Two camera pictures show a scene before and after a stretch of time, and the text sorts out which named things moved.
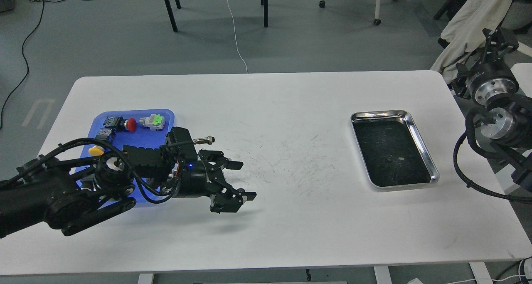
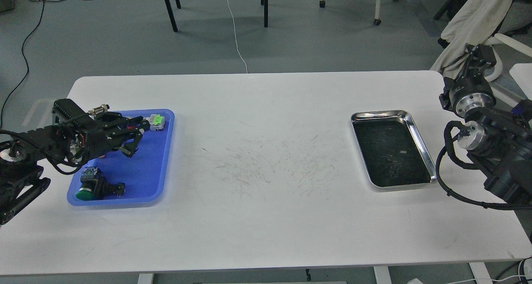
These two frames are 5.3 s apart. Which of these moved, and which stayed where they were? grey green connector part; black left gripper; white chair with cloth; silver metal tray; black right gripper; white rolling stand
Moved: black right gripper; black left gripper
Stayed: silver metal tray; white chair with cloth; grey green connector part; white rolling stand
